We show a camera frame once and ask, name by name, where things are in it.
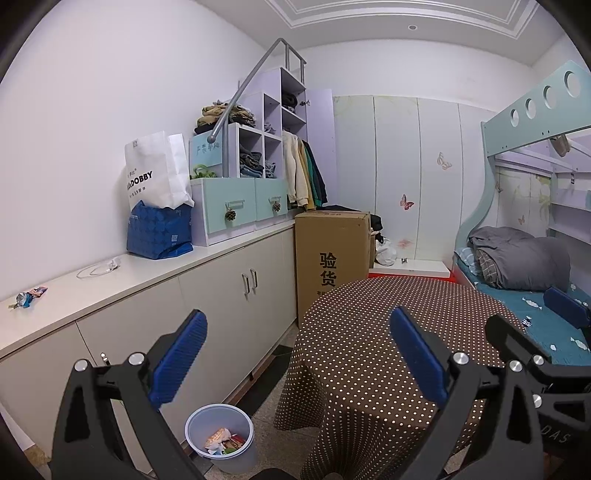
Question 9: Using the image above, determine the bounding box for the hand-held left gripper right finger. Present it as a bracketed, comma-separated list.
[389, 306, 550, 480]

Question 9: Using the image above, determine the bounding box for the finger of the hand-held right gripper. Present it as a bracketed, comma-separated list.
[485, 315, 591, 462]
[544, 286, 591, 330]

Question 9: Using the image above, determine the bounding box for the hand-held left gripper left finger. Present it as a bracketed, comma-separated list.
[51, 309, 208, 480]

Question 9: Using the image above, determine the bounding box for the pale blue plastic waste bin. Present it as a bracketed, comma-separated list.
[185, 404, 258, 474]

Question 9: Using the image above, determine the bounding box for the beige orange snack wrapper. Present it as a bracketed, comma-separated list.
[204, 427, 232, 452]

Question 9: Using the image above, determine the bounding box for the grey quilt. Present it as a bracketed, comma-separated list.
[467, 226, 572, 291]

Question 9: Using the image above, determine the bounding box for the long beige low cabinet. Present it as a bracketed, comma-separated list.
[0, 217, 298, 467]

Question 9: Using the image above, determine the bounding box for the red floor mat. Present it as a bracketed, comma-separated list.
[367, 270, 458, 282]

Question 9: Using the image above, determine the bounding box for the white platform board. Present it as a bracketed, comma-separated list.
[372, 258, 452, 278]

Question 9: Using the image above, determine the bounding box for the plaid pillow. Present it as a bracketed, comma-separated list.
[475, 248, 498, 283]

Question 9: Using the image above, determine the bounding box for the white plastic bag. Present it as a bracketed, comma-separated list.
[375, 237, 398, 267]

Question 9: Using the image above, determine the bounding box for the blue patterned bag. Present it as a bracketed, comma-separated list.
[127, 200, 194, 260]

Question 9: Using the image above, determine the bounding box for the black clothes heap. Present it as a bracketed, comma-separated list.
[323, 205, 384, 234]

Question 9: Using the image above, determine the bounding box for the teal bunk bed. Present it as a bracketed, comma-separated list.
[452, 60, 591, 370]

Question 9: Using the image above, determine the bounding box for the tall cardboard box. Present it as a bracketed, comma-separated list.
[294, 210, 372, 326]

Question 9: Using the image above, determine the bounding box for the colourful candy wrapper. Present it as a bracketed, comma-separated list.
[8, 286, 48, 309]

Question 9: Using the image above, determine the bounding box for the white paper shopping bag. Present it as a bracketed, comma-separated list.
[124, 130, 195, 209]

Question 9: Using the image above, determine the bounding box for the hanging tan jacket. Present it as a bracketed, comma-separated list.
[300, 138, 320, 209]

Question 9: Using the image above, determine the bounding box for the hanging green jacket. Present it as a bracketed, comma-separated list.
[305, 141, 328, 206]

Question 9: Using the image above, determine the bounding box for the white sliding wardrobe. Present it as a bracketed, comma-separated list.
[333, 95, 495, 273]

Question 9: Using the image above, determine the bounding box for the folded jeans stack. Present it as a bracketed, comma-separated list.
[239, 145, 265, 177]

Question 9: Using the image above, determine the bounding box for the hanging cream jacket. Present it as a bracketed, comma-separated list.
[283, 133, 311, 208]

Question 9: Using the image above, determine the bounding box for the white cubby shelf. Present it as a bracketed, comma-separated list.
[226, 67, 309, 180]

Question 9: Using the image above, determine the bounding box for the lilac wardrobe door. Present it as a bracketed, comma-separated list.
[305, 88, 337, 206]

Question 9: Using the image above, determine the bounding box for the folded olive clothes pile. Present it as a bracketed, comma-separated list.
[198, 100, 257, 129]

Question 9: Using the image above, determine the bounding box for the grey metal handrail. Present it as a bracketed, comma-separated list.
[208, 38, 308, 144]

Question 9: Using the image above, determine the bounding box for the white cable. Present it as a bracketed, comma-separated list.
[76, 258, 122, 279]

